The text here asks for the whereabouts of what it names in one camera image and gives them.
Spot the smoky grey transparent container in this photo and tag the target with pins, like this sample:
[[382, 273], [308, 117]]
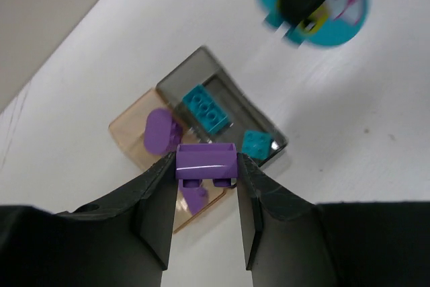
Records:
[[203, 68]]

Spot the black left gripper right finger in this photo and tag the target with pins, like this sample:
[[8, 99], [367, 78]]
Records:
[[289, 241]]

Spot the teal lego brick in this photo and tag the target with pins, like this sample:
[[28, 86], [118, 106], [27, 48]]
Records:
[[206, 110]]

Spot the round teal printed lego tile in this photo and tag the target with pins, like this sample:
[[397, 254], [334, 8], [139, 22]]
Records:
[[332, 24]]

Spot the teal lego plate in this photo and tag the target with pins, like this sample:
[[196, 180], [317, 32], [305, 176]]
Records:
[[256, 144]]

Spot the purple lego piece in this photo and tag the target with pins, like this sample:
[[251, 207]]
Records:
[[162, 132]]

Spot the small purple lego brick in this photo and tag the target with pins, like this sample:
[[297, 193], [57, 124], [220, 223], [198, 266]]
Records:
[[195, 198]]

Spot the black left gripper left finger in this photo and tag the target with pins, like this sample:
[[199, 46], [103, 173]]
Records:
[[120, 239]]

